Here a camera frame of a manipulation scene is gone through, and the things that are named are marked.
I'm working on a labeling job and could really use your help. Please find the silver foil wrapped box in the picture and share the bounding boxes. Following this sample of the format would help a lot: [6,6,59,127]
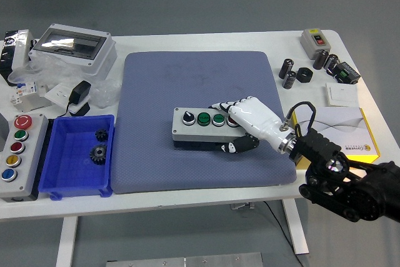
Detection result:
[0,29,38,86]

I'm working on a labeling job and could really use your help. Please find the small black bevel gear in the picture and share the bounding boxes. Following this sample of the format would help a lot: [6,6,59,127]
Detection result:
[94,128,109,143]

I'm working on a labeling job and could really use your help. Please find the white circuit breaker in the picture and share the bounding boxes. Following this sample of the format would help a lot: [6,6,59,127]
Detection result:
[9,79,53,113]

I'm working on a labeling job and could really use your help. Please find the white wall switch plate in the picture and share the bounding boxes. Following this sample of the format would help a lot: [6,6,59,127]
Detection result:
[325,82,359,108]

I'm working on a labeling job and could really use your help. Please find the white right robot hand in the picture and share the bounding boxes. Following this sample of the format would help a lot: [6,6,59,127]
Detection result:
[208,95,294,154]

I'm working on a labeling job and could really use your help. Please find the white table leg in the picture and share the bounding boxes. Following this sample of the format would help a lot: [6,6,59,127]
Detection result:
[55,216,78,267]
[282,198,310,254]

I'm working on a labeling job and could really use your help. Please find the black power adapter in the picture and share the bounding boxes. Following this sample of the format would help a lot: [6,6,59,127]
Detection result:
[57,80,93,118]

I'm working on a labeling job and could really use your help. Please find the large black bevel gear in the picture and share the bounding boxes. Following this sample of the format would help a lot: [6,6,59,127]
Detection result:
[89,143,109,165]

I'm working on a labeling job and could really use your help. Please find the white wall socket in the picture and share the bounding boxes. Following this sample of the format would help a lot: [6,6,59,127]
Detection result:
[44,82,85,113]

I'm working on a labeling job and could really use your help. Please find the clear plastic bag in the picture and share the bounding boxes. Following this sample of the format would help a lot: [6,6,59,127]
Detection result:
[7,53,79,93]
[89,78,123,109]

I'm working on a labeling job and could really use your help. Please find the black module with green terminal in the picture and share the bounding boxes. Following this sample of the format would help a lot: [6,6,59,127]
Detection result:
[333,61,361,85]

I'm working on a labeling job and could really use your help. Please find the grey enclosure with clear lid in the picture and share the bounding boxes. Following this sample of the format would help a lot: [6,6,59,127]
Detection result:
[27,23,118,77]

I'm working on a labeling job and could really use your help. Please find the black cable under table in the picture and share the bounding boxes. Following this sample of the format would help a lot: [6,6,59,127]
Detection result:
[264,201,306,267]

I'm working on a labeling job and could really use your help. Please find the grey red-black switch box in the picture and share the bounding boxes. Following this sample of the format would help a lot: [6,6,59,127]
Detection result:
[300,28,332,61]

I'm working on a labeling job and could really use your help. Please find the grey four-button control box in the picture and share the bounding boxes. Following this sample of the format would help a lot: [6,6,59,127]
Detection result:
[171,106,251,153]

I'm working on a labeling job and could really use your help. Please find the blue-grey padded mat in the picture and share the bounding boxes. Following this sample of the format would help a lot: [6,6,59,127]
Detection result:
[111,50,298,195]

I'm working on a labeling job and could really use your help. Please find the grey five-button control box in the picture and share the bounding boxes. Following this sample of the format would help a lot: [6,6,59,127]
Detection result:
[0,113,54,203]

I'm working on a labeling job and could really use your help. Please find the yellow and white carton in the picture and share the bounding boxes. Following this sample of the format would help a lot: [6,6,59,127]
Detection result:
[290,106,381,171]

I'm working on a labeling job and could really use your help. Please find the blue plastic bin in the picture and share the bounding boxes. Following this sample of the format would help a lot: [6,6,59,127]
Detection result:
[37,114,116,201]

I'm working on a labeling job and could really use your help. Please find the black hexagonal nut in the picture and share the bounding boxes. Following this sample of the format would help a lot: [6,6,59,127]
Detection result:
[296,67,314,83]

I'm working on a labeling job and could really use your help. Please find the metal bracket under table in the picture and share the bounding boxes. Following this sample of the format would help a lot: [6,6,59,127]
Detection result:
[230,203,256,212]

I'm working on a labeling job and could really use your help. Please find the grey metal plate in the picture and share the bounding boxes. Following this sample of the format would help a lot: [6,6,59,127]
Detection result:
[106,251,264,267]

